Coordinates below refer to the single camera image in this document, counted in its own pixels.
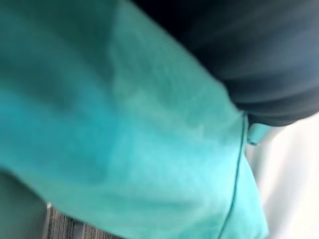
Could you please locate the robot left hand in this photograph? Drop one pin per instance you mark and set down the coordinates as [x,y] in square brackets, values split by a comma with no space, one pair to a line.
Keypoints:
[251,57]

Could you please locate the teal cloth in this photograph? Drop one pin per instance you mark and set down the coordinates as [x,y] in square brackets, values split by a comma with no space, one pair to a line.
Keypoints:
[129,124]

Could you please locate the white bed sheet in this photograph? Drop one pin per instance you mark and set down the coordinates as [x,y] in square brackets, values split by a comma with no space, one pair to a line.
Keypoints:
[291,179]

